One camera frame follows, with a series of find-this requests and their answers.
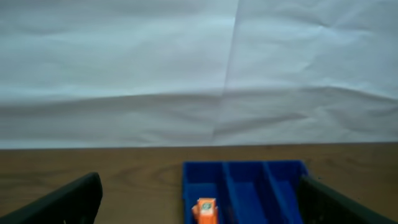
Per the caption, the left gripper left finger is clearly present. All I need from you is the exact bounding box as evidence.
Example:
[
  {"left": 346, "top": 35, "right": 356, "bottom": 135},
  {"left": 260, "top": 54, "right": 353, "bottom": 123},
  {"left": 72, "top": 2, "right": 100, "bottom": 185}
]
[{"left": 0, "top": 172, "right": 103, "bottom": 224}]

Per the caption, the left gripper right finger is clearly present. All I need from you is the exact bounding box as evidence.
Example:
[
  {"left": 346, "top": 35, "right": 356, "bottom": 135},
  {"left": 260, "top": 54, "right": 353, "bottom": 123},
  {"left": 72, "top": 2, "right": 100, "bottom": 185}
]
[{"left": 297, "top": 175, "right": 398, "bottom": 224}]

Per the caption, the blue tray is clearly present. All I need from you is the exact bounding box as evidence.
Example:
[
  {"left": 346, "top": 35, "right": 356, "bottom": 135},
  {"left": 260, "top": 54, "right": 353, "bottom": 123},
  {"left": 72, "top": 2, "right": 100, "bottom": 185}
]
[{"left": 182, "top": 160, "right": 309, "bottom": 224}]

